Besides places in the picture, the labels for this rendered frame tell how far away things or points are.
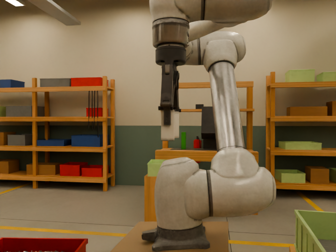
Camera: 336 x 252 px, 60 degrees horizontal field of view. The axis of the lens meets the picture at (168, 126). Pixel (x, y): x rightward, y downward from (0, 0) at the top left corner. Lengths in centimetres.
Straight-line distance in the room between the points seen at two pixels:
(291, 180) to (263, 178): 462
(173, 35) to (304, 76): 497
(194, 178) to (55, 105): 600
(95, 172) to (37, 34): 334
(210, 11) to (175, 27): 9
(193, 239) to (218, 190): 17
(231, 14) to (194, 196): 54
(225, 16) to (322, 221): 99
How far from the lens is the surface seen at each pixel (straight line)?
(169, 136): 65
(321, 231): 144
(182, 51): 71
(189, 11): 72
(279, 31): 626
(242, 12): 74
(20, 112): 658
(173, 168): 94
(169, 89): 64
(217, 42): 124
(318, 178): 574
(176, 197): 94
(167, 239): 99
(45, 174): 640
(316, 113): 563
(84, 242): 112
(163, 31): 70
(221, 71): 118
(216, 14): 73
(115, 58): 636
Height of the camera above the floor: 134
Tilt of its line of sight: 1 degrees down
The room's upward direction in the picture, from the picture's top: straight up
